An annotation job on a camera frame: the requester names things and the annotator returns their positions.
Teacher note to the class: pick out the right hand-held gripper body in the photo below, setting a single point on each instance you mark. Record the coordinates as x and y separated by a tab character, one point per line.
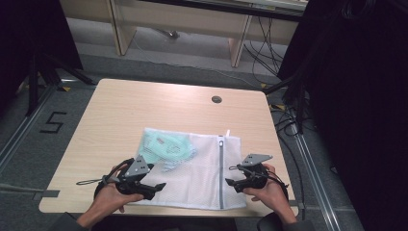
256	176

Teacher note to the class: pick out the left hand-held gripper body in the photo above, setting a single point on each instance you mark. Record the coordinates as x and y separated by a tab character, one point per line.
136	173

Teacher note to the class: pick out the white mesh laundry bag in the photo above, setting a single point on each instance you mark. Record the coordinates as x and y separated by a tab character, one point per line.
198	183

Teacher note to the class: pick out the person's right hand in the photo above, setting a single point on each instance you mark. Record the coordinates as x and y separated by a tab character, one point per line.
272	195

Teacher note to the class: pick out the person's left hand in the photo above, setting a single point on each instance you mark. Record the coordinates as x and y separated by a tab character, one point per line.
109	199

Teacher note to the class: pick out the mint green garment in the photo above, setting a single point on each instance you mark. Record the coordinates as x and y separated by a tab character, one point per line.
163	149

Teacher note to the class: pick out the grey tape strip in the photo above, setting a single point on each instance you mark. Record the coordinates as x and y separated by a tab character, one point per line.
46	194

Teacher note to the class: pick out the black tripod stand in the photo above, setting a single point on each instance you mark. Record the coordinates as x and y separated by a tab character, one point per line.
48	72
296	93

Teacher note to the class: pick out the black curtain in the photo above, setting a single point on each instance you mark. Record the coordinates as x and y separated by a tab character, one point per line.
29	38
359	106

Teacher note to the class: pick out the dark object under desk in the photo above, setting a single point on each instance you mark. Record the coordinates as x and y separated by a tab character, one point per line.
170	33

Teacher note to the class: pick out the light wooden desk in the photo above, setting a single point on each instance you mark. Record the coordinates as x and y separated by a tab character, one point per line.
179	19

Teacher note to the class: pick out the metal floor rail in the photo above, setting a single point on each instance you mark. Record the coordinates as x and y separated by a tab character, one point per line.
24	128
316	183

